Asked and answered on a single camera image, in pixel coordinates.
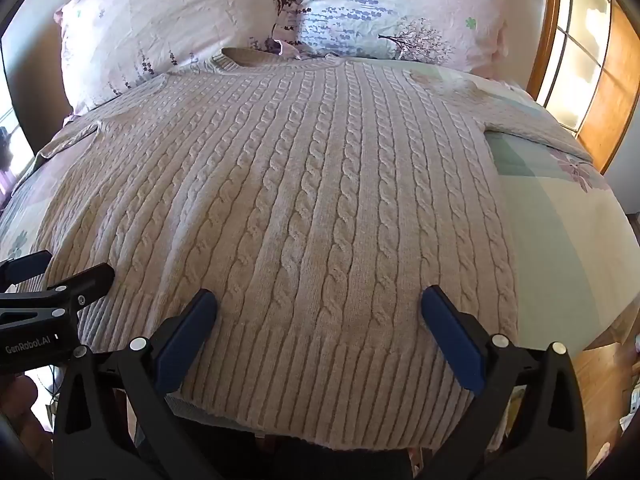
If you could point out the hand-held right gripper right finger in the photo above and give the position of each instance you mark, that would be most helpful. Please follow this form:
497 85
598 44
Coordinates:
452 335

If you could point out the pink lavender print pillow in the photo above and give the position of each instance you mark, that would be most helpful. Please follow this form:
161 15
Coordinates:
400 10

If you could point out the pastel patchwork floral bedsheet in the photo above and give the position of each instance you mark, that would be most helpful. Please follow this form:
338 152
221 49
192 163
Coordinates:
555 240

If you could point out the pink floral pillow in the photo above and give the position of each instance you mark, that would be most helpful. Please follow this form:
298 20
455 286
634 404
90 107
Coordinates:
165 25

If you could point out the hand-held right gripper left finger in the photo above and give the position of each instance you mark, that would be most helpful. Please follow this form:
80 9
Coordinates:
186 332

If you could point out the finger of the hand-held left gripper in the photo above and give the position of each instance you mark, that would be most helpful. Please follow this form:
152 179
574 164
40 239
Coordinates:
27 264
82 285

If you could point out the wooden frame window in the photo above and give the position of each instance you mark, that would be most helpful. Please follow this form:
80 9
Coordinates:
575 45

